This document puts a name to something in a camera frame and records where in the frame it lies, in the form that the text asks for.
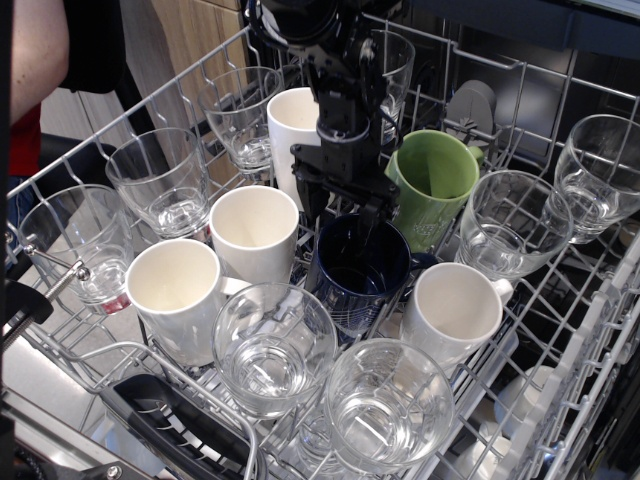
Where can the white dishes lower rack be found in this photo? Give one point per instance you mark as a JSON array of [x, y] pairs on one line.
[[514, 403]]

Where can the white handleless cup centre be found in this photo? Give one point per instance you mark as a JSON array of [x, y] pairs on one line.
[[254, 233]]

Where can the clear glass right middle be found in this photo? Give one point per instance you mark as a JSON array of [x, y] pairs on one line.
[[514, 222]]

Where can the white mug front left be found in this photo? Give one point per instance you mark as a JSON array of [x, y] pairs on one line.
[[178, 288]]

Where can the green ceramic mug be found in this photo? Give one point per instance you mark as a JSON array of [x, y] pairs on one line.
[[435, 173]]

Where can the clear glass front centre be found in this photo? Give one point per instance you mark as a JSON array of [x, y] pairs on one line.
[[273, 346]]

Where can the clear glass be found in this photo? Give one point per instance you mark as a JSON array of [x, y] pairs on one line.
[[86, 223], [273, 346], [388, 406], [514, 222], [396, 59], [161, 176], [597, 173], [235, 106]]

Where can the clear glass rear left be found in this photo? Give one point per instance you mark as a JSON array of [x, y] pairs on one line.
[[235, 106]]

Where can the grey plastic spray fitting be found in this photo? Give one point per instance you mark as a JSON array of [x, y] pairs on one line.
[[472, 107]]

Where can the clear glass front bottom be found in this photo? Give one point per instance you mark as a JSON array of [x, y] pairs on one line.
[[388, 406]]

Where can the clear glass far left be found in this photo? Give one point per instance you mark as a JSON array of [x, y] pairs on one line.
[[86, 223]]

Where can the black clamp with screw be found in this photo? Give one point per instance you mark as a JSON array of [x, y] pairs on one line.
[[26, 305]]

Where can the clear glass far right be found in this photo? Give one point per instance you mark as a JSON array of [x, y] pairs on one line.
[[597, 173]]

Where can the clear glass rear centre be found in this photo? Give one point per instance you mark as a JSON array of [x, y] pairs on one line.
[[396, 59]]

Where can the tall white mug rear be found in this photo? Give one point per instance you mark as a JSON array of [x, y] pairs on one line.
[[292, 116]]

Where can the black rack handle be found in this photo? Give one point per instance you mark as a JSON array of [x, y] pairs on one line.
[[191, 442]]

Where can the grey wire dishwasher rack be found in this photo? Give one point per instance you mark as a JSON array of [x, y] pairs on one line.
[[569, 330]]

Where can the clear glass left middle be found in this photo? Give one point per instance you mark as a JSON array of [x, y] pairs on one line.
[[161, 176]]

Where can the white mug front right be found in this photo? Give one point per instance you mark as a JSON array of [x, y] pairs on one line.
[[453, 310]]

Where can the dark blue ceramic mug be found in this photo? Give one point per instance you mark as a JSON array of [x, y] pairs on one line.
[[355, 278]]

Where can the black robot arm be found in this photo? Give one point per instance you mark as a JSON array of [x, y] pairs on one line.
[[341, 60]]

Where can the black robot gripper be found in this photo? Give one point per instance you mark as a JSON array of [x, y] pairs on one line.
[[350, 167]]

